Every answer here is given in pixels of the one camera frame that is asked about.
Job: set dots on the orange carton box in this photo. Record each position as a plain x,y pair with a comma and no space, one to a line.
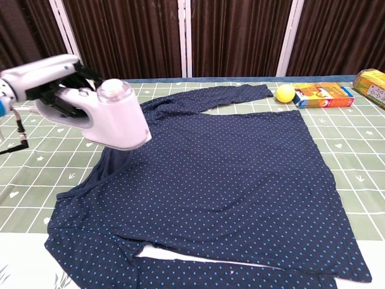
325,94

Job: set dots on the dark brown curtain panel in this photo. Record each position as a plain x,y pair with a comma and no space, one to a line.
24,39
237,39
126,39
343,36

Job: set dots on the green yellow snack box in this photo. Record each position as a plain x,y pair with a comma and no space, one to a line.
371,85

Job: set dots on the navy blue dotted shirt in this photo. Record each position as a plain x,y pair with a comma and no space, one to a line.
225,168

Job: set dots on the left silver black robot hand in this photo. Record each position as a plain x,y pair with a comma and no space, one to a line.
39,73

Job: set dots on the white steam iron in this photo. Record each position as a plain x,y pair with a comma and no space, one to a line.
120,120

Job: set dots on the white screen frame post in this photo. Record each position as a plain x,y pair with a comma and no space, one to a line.
290,39
68,39
186,39

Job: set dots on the yellow ball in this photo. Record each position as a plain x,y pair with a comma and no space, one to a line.
285,94

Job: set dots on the green checked tablecloth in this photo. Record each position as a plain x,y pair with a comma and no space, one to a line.
346,150

